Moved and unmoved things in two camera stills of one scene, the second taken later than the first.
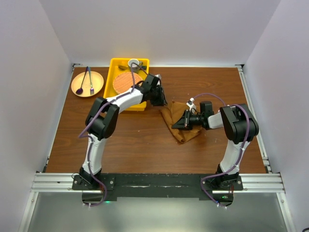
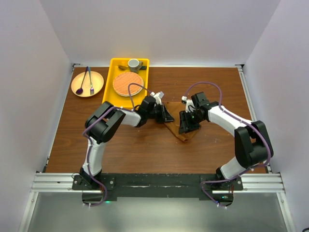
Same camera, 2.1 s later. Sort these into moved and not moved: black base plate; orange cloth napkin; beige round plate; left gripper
Moved: left gripper
Not moved: orange cloth napkin; beige round plate; black base plate
